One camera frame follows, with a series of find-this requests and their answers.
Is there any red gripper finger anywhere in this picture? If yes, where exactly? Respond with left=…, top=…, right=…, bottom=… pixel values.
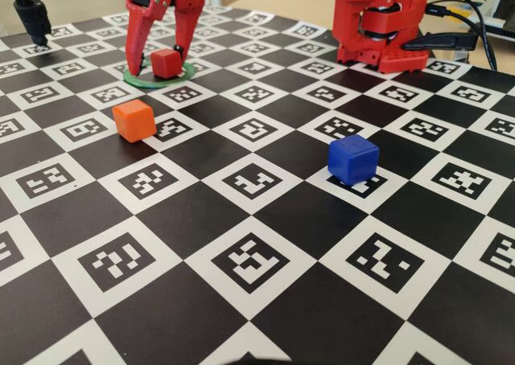
left=173, top=6, right=204, bottom=63
left=125, top=0, right=175, bottom=76

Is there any red cube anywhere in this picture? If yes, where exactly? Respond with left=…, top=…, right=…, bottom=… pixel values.
left=150, top=47, right=182, bottom=80

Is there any blue cube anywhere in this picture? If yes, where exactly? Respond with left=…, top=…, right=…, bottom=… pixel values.
left=327, top=134, right=381, bottom=187

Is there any red robot base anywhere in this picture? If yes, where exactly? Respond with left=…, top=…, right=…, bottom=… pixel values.
left=336, top=39, right=430, bottom=75

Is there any orange cube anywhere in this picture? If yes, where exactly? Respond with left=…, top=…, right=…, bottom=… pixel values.
left=112, top=98, right=158, bottom=143

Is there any black white marker checkerboard mat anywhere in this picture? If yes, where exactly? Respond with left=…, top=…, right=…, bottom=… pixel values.
left=0, top=2, right=515, bottom=365

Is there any black plug connector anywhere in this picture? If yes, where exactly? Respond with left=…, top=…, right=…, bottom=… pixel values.
left=403, top=32, right=480, bottom=53

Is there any green ring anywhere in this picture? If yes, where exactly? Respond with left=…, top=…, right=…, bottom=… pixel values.
left=122, top=58, right=197, bottom=89

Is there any black cable with usb plug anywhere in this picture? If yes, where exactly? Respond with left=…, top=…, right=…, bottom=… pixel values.
left=426, top=3, right=484, bottom=24

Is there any thick black cable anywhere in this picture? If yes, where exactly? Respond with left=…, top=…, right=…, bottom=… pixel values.
left=428, top=0, right=500, bottom=72

